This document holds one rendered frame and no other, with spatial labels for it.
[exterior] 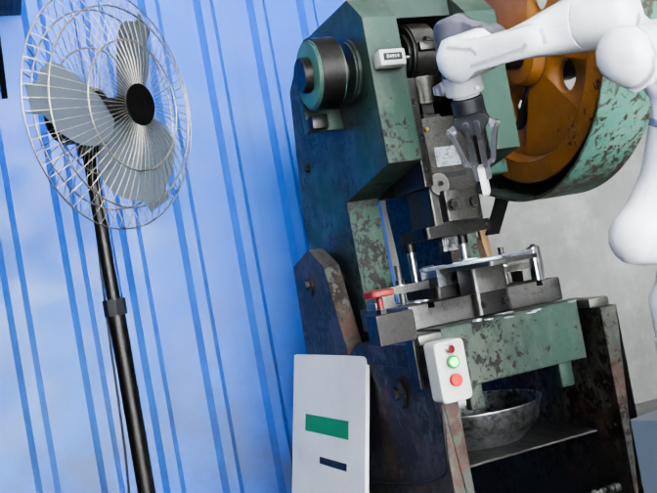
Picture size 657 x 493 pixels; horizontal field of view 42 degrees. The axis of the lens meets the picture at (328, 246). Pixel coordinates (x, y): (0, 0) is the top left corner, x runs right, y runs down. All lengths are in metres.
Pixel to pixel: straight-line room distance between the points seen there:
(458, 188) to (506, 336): 0.41
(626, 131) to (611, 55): 0.75
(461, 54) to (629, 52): 0.38
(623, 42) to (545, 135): 0.96
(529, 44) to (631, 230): 0.42
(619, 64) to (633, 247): 0.32
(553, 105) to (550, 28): 0.76
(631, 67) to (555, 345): 0.84
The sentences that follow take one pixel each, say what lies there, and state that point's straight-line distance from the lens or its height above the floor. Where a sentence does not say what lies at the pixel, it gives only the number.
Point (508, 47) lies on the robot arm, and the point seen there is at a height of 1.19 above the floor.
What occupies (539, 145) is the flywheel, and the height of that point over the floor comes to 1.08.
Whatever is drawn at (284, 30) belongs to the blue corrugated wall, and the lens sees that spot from 3.52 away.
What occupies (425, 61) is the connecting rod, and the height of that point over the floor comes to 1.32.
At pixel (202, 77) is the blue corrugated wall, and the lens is 3.37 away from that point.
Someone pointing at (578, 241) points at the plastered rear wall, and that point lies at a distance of 4.01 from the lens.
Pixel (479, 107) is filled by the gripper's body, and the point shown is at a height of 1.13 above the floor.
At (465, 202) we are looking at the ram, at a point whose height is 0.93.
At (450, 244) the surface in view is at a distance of 2.30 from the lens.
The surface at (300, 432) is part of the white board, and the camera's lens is 2.69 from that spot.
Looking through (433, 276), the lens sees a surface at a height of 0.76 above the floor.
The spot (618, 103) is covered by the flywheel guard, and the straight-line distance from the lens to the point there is 2.27.
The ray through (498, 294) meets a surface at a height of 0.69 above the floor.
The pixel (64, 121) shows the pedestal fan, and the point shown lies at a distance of 2.00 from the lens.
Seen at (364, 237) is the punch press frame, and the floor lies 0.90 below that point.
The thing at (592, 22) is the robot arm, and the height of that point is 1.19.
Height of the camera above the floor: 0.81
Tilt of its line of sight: 2 degrees up
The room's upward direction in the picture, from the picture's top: 10 degrees counter-clockwise
